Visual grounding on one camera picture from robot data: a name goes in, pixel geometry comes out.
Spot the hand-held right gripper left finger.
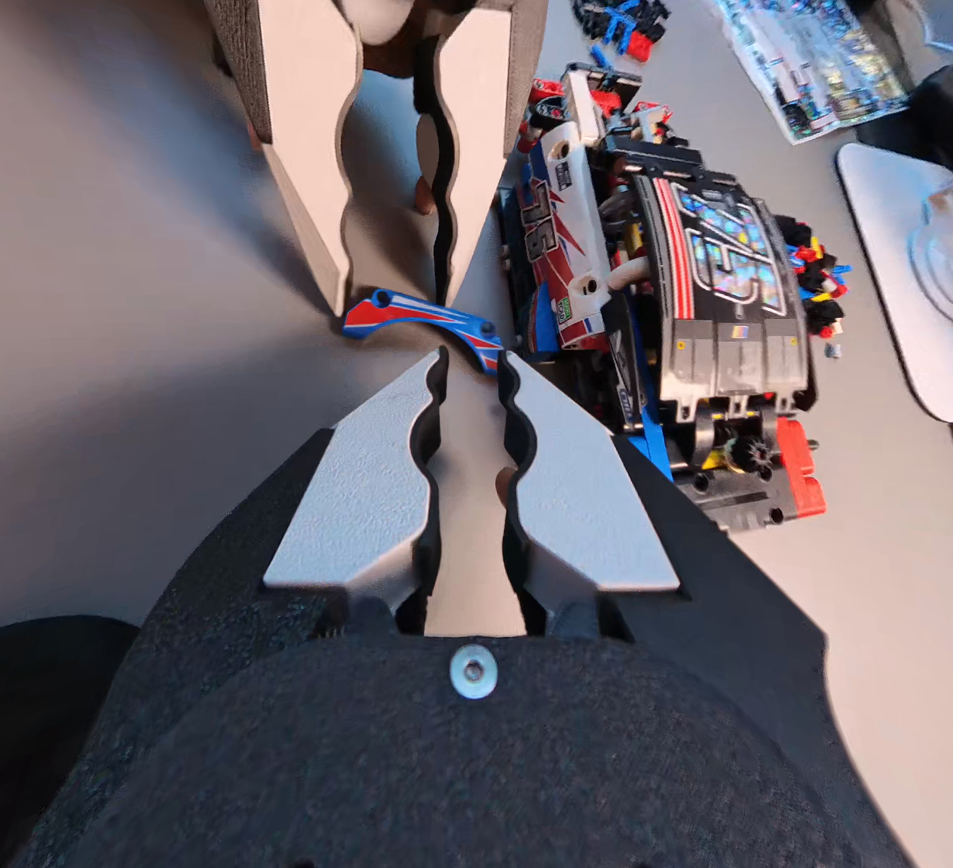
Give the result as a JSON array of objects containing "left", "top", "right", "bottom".
[{"left": 262, "top": 347, "right": 451, "bottom": 634}]

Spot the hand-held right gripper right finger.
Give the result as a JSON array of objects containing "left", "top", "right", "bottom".
[{"left": 495, "top": 350, "right": 682, "bottom": 634}]

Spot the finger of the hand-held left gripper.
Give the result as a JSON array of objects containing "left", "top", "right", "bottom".
[
  {"left": 411, "top": 4, "right": 516, "bottom": 307},
  {"left": 252, "top": 0, "right": 366, "bottom": 318}
]

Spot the blue curved lego panel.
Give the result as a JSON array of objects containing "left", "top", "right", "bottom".
[{"left": 342, "top": 287, "right": 506, "bottom": 379}]

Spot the lego race car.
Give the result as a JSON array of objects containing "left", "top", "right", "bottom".
[{"left": 495, "top": 60, "right": 829, "bottom": 535}]

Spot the holographic sticker sheet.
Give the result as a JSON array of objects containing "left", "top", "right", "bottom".
[{"left": 687, "top": 0, "right": 911, "bottom": 144}]

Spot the white book stand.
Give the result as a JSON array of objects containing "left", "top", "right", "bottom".
[{"left": 836, "top": 142, "right": 953, "bottom": 424}]

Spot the pile of blue lego pieces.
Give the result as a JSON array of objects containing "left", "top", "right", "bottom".
[{"left": 567, "top": 0, "right": 673, "bottom": 63}]

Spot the pile of mixed lego pieces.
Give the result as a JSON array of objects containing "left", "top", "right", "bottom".
[{"left": 774, "top": 213, "right": 855, "bottom": 363}]

